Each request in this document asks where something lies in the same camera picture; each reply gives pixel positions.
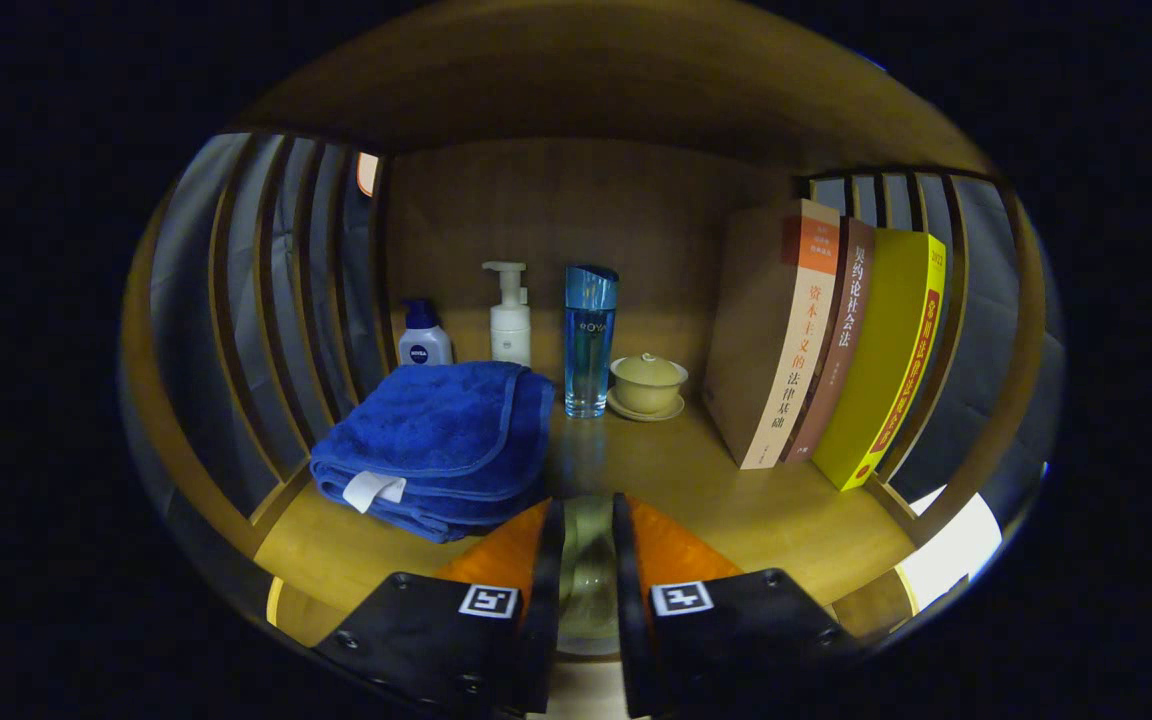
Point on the wooden cabinet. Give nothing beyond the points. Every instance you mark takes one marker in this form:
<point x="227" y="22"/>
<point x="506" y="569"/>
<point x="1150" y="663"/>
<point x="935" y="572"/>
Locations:
<point x="586" y="70"/>

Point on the brown book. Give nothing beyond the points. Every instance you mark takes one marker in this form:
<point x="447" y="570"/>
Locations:
<point x="844" y="330"/>

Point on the yellow book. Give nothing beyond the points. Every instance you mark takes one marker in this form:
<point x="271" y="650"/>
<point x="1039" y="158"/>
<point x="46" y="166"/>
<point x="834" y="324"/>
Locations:
<point x="886" y="350"/>

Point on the beige book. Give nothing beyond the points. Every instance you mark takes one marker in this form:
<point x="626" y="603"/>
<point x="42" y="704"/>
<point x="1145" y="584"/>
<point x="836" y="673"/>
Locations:
<point x="766" y="330"/>

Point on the white platform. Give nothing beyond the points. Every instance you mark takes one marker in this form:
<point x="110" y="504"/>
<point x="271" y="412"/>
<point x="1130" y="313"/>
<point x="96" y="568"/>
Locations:
<point x="956" y="550"/>

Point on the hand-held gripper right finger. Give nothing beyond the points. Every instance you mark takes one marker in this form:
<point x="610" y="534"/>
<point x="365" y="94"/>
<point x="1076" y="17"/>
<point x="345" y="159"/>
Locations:
<point x="631" y="620"/>

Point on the yellow lidded teacup with saucer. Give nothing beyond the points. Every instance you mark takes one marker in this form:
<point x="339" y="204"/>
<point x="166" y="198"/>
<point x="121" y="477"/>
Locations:
<point x="647" y="385"/>

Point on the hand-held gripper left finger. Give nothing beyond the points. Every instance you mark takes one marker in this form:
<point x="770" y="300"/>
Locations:
<point x="541" y="620"/>

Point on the blue folded towel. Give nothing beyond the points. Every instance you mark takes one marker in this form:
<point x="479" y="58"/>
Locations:
<point x="436" y="440"/>

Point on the small white bottle blue cap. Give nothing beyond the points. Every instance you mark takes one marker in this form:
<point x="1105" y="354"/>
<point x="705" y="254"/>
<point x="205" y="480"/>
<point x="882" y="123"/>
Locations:
<point x="424" y="345"/>

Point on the white pump bottle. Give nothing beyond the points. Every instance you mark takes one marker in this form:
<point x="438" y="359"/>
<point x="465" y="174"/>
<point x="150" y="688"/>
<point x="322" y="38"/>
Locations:
<point x="510" y="330"/>

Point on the wooden countertop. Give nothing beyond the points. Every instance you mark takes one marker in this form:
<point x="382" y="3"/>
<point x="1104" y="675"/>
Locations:
<point x="716" y="500"/>

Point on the blue glass bottle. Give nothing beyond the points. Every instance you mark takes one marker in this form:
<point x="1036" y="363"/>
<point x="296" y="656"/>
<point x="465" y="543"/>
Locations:
<point x="589" y="350"/>

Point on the black backdrop cloth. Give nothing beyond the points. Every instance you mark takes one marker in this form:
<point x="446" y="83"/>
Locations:
<point x="186" y="300"/>

